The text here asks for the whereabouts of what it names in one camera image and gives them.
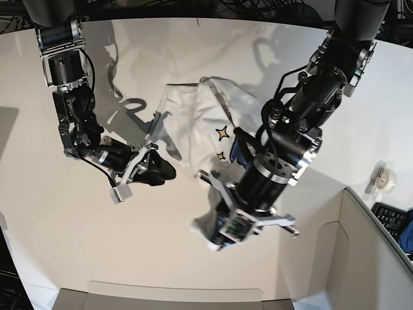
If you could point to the white printed t-shirt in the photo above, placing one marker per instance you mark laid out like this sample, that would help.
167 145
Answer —
194 128

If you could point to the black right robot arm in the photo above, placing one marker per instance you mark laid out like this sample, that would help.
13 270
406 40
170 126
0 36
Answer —
68 68

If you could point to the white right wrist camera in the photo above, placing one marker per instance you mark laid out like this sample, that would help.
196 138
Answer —
120 193

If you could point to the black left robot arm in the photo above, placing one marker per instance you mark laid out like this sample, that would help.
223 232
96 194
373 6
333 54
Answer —
290 135

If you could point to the clear tape dispenser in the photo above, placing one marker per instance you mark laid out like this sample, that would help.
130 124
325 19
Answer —
382 179

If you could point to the grey partition panel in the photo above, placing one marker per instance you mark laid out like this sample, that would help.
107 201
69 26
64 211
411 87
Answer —
104 295
358 265

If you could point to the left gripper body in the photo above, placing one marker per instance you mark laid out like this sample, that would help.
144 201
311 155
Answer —
208 225

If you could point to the grey right partition panel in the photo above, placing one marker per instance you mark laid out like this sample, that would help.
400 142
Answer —
358 265

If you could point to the grey front partition panel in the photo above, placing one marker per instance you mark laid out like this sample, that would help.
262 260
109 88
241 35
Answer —
104 295

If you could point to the black computer keyboard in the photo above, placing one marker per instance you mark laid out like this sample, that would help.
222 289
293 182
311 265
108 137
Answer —
393 219

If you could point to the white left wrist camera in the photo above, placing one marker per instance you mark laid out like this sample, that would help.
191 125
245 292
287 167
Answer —
237 228

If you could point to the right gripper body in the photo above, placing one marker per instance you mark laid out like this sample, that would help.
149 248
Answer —
145 167

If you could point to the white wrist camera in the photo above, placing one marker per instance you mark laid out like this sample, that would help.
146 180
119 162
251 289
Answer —
120 193
237 228

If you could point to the blue clothed person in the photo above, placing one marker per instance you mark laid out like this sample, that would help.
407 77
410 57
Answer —
405 238

